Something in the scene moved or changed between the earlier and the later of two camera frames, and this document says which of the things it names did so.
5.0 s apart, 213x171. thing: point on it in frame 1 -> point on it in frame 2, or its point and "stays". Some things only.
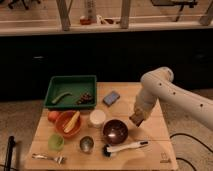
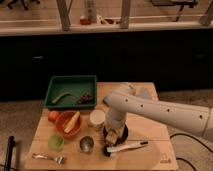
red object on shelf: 84,21 stays
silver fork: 41,156 stays
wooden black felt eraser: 137,119 -> 112,135
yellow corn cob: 72,122 stays
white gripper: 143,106 -> 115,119
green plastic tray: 73,91 stays
